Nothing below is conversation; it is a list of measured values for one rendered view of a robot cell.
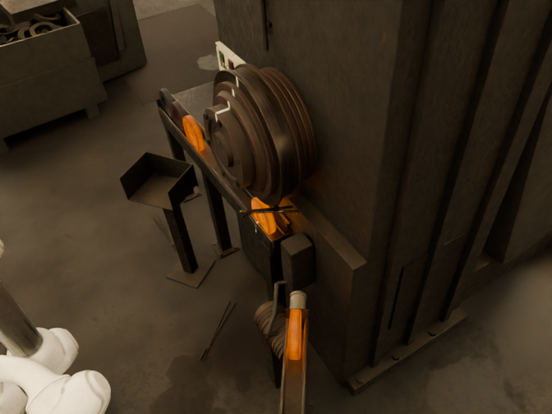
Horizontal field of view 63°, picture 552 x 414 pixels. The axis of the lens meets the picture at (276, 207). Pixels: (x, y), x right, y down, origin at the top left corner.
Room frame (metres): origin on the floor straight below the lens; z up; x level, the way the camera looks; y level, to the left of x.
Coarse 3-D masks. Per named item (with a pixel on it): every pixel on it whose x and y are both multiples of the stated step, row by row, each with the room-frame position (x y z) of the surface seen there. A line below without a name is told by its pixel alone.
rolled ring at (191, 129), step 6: (186, 120) 1.87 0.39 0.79; (192, 120) 1.86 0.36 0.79; (186, 126) 1.92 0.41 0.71; (192, 126) 1.82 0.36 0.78; (198, 126) 1.83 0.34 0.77; (186, 132) 1.92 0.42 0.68; (192, 132) 1.83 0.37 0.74; (198, 132) 1.81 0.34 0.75; (192, 138) 1.91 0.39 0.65; (198, 138) 1.79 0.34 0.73; (192, 144) 1.87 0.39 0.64; (198, 144) 1.79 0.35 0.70; (204, 144) 1.80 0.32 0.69; (198, 150) 1.80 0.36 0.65
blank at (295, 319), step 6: (294, 312) 0.77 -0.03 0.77; (300, 312) 0.77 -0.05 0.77; (294, 318) 0.74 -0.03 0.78; (300, 318) 0.75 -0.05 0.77; (294, 324) 0.72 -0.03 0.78; (300, 324) 0.74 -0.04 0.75; (294, 330) 0.70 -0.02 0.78; (300, 330) 0.75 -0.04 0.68; (288, 336) 0.69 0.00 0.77; (294, 336) 0.69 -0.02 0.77; (300, 336) 0.74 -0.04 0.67; (288, 342) 0.68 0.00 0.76; (294, 342) 0.68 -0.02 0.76; (300, 342) 0.72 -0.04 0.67; (288, 348) 0.67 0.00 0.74; (294, 348) 0.66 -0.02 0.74; (300, 348) 0.69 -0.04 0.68; (294, 354) 0.66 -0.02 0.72; (300, 354) 0.68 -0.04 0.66
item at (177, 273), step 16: (144, 160) 1.71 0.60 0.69; (160, 160) 1.70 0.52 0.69; (176, 160) 1.66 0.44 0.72; (128, 176) 1.60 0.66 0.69; (144, 176) 1.68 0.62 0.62; (160, 176) 1.70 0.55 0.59; (176, 176) 1.67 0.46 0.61; (192, 176) 1.60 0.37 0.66; (128, 192) 1.57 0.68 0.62; (144, 192) 1.59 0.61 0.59; (160, 192) 1.58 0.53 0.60; (176, 192) 1.48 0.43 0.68; (176, 208) 1.45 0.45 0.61; (176, 224) 1.54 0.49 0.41; (176, 240) 1.55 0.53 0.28; (192, 256) 1.57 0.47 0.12; (176, 272) 1.56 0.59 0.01; (192, 272) 1.54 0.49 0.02
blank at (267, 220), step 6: (252, 204) 1.28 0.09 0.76; (258, 204) 1.23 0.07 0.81; (264, 204) 1.22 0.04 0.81; (258, 216) 1.25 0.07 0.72; (264, 216) 1.18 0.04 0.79; (270, 216) 1.18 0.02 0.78; (264, 222) 1.19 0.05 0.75; (270, 222) 1.17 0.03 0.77; (264, 228) 1.19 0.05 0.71; (270, 228) 1.16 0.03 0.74
